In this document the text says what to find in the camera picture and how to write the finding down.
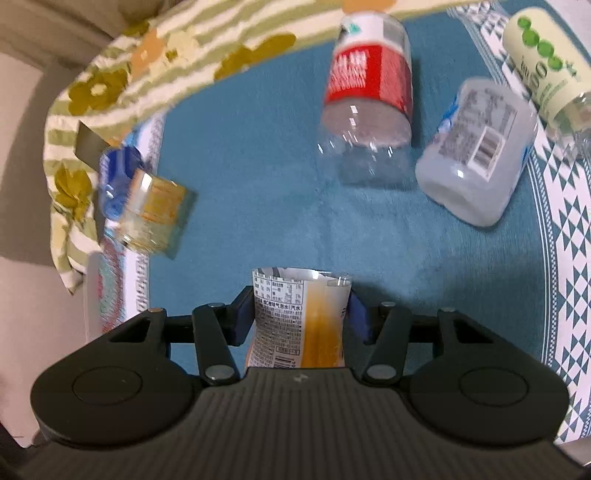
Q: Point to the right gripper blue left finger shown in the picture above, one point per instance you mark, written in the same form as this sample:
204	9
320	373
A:
241	315

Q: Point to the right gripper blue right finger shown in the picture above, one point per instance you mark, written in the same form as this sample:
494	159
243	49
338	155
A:
362	318

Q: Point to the orange label cut bottle cup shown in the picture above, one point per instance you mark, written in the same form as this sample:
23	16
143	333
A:
300	316

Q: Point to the yellow orange label bottle cup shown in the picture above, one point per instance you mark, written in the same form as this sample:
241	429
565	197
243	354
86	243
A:
154	215

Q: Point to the red label clear bottle cup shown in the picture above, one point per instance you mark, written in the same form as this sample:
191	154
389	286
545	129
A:
366	122

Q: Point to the white frosted bottle cup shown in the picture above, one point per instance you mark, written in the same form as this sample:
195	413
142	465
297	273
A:
476	157

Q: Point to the blue label bottle cup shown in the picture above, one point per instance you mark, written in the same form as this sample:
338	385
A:
117	167

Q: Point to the green dot label bottle cup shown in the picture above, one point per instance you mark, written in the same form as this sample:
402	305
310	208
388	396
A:
556	74

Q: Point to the teal patterned table cloth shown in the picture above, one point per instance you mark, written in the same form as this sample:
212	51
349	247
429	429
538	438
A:
246	148

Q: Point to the grey open laptop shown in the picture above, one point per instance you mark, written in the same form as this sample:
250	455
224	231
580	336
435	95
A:
89	148

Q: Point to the floral striped bed quilt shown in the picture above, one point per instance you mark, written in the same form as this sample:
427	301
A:
153	66

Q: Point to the beige curtain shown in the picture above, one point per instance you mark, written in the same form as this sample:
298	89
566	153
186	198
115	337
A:
72	31

